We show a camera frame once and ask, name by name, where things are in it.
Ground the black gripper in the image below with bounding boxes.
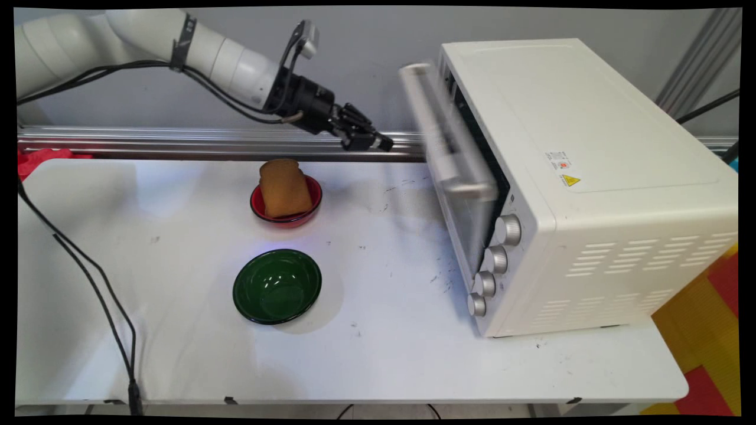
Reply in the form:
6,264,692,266
273,68,395,153

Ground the white oven door with handle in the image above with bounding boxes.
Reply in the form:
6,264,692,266
399,61,511,278

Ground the brown toast bread slice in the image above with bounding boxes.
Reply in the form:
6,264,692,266
259,158,314,218

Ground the red bowl with black rim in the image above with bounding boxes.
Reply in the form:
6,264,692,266
250,174,323,229

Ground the green bowl with black rim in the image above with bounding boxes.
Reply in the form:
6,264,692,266
232,249,323,325

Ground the white toaster oven body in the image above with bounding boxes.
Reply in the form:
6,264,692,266
437,38,739,338

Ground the red cloth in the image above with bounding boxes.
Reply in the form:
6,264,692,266
18,149,93,181

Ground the yellow and red floor mat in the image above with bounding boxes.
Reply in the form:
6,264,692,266
641,245,742,417

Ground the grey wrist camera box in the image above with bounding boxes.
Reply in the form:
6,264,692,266
292,19,321,60

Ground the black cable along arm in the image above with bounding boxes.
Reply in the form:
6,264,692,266
17,58,303,126

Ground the aluminium rail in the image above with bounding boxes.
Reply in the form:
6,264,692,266
18,125,739,164

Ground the black strap around arm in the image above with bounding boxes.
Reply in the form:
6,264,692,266
170,15,197,73

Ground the black cable over table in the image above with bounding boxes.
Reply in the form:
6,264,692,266
18,180,144,416

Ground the black cable behind oven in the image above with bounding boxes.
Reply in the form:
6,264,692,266
676,89,740,125

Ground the aluminium frame post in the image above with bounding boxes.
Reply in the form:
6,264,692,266
654,9,742,119

